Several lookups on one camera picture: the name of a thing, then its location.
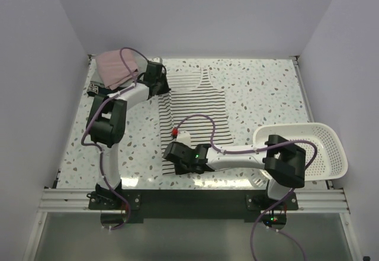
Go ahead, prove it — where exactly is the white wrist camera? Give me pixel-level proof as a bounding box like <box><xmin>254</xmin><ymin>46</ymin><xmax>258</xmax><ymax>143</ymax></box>
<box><xmin>152</xmin><ymin>57</ymin><xmax>163</xmax><ymax>63</ymax></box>
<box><xmin>172</xmin><ymin>128</ymin><xmax>191</xmax><ymax>147</ymax></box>

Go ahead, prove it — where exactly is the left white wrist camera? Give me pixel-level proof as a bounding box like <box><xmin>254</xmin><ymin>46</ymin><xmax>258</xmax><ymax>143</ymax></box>
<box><xmin>152</xmin><ymin>57</ymin><xmax>163</xmax><ymax>63</ymax></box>

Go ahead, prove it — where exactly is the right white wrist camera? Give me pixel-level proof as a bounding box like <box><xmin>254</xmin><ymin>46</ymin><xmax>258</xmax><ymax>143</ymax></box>
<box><xmin>172</xmin><ymin>128</ymin><xmax>191</xmax><ymax>147</ymax></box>

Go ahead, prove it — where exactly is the pink tank top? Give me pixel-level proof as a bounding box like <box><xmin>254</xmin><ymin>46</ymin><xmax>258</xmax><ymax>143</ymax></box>
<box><xmin>95</xmin><ymin>49</ymin><xmax>138</xmax><ymax>90</ymax></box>

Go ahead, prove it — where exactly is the folded dark tank top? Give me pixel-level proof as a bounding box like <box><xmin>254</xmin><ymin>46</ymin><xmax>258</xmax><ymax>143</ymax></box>
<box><xmin>86</xmin><ymin>82</ymin><xmax>123</xmax><ymax>97</ymax></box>

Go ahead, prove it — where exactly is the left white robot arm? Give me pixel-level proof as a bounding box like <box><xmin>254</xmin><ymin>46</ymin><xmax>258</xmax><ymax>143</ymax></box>
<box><xmin>81</xmin><ymin>61</ymin><xmax>170</xmax><ymax>209</ymax></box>

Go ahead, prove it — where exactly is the white perforated laundry basket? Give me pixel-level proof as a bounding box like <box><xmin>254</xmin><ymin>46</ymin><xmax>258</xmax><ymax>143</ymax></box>
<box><xmin>253</xmin><ymin>123</ymin><xmax>348</xmax><ymax>182</ymax></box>

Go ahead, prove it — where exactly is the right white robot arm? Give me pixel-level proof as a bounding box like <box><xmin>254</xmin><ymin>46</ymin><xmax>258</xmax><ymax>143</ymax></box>
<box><xmin>163</xmin><ymin>135</ymin><xmax>306</xmax><ymax>210</ymax></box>

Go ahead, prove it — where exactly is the aluminium frame rail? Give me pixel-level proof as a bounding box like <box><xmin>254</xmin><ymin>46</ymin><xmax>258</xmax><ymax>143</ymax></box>
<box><xmin>37</xmin><ymin>189</ymin><xmax>350</xmax><ymax>214</ymax></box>

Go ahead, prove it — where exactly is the folded grey tank top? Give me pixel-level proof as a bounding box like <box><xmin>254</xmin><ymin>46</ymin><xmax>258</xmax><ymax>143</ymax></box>
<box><xmin>90</xmin><ymin>58</ymin><xmax>147</xmax><ymax>89</ymax></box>

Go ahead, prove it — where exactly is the striped black white tank top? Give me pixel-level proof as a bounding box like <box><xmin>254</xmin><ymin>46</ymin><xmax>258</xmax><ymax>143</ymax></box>
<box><xmin>157</xmin><ymin>67</ymin><xmax>235</xmax><ymax>176</ymax></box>

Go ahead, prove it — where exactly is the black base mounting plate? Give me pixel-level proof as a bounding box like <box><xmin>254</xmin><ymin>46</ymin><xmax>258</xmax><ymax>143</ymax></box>
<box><xmin>88</xmin><ymin>188</ymin><xmax>297</xmax><ymax>224</ymax></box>

